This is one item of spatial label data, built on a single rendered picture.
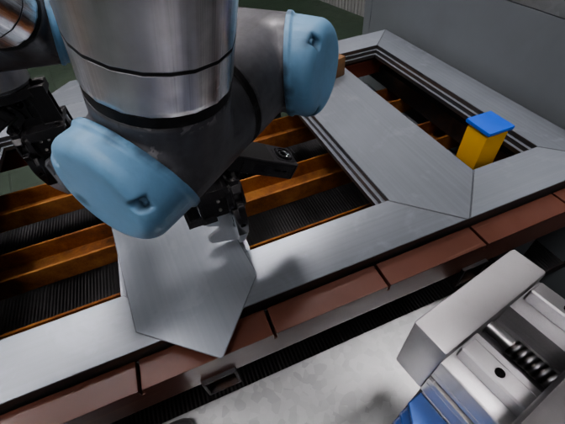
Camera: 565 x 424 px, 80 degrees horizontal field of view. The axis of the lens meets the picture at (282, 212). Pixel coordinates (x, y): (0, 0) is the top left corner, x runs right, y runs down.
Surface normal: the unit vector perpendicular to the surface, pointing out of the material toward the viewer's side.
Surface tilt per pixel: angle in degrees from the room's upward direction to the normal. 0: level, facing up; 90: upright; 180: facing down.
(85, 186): 90
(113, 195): 90
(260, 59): 46
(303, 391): 0
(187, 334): 0
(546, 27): 90
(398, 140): 0
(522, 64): 90
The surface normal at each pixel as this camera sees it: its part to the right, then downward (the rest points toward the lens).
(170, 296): -0.07, -0.68
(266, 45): 0.55, -0.30
